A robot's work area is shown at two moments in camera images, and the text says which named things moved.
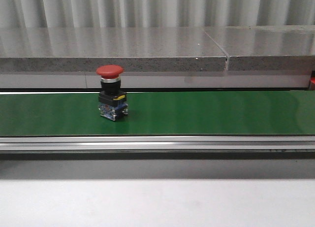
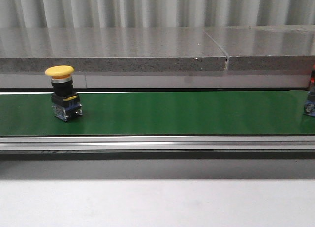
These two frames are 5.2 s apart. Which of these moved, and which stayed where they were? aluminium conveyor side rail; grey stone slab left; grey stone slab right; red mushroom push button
Moved: red mushroom push button
Stayed: grey stone slab left; aluminium conveyor side rail; grey stone slab right
